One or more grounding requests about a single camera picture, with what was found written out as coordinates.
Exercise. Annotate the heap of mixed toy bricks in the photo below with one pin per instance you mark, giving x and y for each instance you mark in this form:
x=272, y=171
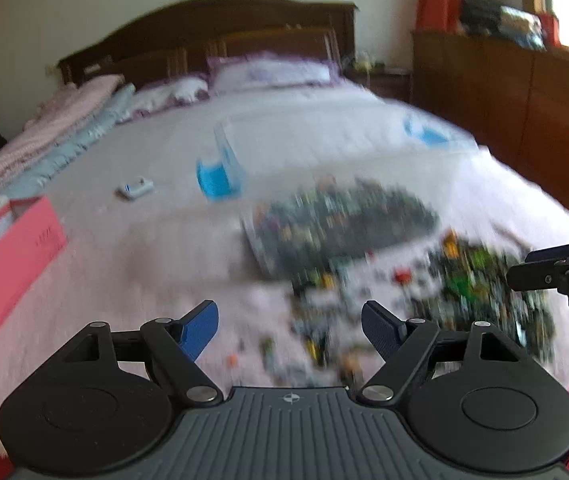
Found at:
x=344, y=225

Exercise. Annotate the wooden cabinet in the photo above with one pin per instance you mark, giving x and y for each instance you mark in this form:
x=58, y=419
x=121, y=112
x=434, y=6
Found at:
x=514, y=110

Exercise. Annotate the clear plastic storage bin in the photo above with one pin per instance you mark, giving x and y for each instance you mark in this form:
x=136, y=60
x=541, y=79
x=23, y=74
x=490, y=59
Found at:
x=314, y=160

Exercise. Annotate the pile of toy bricks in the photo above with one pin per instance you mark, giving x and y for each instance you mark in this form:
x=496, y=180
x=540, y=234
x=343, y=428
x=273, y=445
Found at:
x=474, y=280

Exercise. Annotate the small white device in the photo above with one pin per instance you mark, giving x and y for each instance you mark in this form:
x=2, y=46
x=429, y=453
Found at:
x=134, y=189

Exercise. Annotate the wooden headboard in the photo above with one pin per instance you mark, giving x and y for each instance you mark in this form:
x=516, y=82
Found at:
x=189, y=30

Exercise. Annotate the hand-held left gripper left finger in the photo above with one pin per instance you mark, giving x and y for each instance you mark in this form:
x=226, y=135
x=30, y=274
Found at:
x=199, y=327

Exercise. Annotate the small white pillow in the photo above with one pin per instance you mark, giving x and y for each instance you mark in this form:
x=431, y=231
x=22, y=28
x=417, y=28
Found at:
x=174, y=92

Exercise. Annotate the light blue quilt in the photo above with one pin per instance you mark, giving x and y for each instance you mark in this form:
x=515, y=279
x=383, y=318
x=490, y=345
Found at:
x=79, y=145

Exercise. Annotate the blue bin latch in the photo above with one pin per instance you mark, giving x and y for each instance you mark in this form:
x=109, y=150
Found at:
x=214, y=182
x=427, y=135

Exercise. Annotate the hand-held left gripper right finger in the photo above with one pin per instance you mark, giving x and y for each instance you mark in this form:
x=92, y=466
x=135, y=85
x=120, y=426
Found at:
x=382, y=327

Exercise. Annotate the pink striped quilt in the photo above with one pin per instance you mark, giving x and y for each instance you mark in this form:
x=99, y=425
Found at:
x=39, y=135

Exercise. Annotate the wooden nightstand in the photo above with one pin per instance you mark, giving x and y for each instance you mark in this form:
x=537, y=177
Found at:
x=389, y=85

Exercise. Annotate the large purple-trimmed pillow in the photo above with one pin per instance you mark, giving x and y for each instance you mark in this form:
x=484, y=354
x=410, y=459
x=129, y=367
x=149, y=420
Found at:
x=274, y=72

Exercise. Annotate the white fluffy blanket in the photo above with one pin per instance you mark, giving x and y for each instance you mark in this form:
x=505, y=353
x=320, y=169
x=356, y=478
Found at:
x=139, y=260

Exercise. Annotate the pink cardboard box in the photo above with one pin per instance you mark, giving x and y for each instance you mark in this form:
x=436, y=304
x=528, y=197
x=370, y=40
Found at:
x=9, y=270

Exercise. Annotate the assorted packages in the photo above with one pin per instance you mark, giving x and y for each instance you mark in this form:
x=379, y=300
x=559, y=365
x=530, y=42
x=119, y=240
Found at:
x=514, y=25

